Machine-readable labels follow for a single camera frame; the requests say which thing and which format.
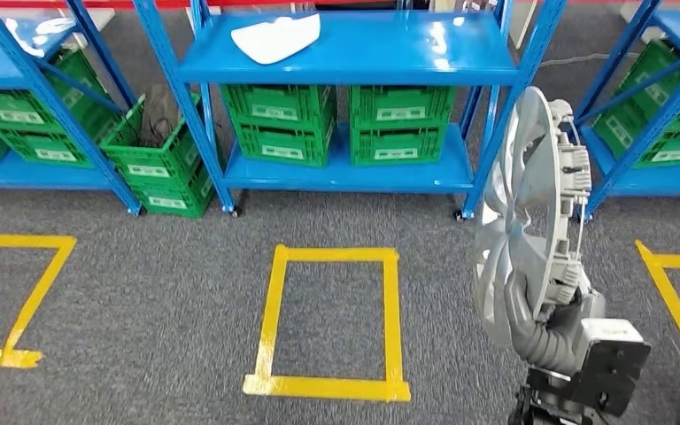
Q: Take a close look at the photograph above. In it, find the dark bag with cables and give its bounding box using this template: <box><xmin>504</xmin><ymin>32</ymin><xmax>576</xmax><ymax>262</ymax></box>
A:
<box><xmin>139</xmin><ymin>84</ymin><xmax>186</xmax><ymax>151</ymax></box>

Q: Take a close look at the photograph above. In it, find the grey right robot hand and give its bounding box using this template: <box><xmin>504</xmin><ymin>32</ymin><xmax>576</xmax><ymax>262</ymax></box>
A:
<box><xmin>503</xmin><ymin>272</ymin><xmax>607</xmax><ymax>348</ymax></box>

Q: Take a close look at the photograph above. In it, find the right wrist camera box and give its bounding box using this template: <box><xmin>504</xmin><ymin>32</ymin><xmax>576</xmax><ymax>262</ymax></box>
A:
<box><xmin>571</xmin><ymin>316</ymin><xmax>653</xmax><ymax>419</ymax></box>

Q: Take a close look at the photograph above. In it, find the white plastic panel part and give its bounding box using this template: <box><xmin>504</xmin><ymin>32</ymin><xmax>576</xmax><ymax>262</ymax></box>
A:
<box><xmin>229</xmin><ymin>12</ymin><xmax>322</xmax><ymax>66</ymax></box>

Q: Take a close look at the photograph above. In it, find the white floor cable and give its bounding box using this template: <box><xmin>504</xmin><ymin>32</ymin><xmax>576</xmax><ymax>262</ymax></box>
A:
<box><xmin>537</xmin><ymin>51</ymin><xmax>640</xmax><ymax>69</ymax></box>

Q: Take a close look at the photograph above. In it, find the grey wheel hubcap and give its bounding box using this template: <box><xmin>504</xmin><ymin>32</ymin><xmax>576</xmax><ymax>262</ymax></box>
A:
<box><xmin>472</xmin><ymin>86</ymin><xmax>593</xmax><ymax>350</ymax></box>

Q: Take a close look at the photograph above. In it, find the blue metal shelf rack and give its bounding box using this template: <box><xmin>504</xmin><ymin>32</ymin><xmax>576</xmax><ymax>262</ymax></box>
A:
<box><xmin>131</xmin><ymin>0</ymin><xmax>570</xmax><ymax>223</ymax></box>
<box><xmin>0</xmin><ymin>0</ymin><xmax>143</xmax><ymax>217</ymax></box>
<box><xmin>574</xmin><ymin>0</ymin><xmax>680</xmax><ymax>223</ymax></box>

